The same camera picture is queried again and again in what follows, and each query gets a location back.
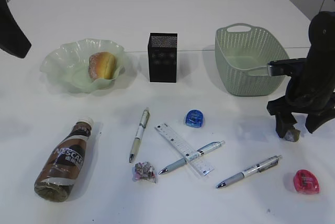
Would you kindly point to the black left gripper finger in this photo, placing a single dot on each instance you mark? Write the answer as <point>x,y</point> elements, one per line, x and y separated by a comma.
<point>13,40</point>

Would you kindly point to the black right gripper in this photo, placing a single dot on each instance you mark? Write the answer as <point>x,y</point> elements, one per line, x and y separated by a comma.
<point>310,91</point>

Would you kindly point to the grey brown paper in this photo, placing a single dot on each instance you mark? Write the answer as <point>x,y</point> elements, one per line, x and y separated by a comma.
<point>292,135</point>

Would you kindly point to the sugared bread roll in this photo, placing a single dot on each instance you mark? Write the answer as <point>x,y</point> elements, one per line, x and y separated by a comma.
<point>101,65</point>

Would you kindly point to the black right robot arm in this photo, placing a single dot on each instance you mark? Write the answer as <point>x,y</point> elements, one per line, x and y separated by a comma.
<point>321,37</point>

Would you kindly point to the white pen grey grip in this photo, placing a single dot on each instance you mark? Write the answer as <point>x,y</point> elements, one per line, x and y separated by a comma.
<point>257,168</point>

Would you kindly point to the green wavy glass plate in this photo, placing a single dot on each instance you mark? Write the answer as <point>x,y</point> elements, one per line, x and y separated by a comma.
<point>69,64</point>

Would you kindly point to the blue clear pen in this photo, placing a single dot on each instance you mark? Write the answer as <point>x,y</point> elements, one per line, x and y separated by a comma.
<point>202,151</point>

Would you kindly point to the green plastic woven basket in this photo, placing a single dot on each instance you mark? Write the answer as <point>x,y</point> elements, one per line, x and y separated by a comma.
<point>242,52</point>

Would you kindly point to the black mesh pen holder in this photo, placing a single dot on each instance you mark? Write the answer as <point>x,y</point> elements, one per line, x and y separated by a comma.
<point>162,57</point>

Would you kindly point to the clear plastic ruler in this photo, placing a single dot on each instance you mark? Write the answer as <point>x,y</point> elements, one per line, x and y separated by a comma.
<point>193,157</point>

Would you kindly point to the Nescafe coffee bottle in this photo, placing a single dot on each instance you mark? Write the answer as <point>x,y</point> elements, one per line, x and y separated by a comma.
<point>60,172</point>

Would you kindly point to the crumpled colourful paper ball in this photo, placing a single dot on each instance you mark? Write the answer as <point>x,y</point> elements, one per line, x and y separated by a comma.
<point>145,171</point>

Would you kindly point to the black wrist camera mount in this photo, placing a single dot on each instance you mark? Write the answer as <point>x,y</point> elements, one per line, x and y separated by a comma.
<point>288,67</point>

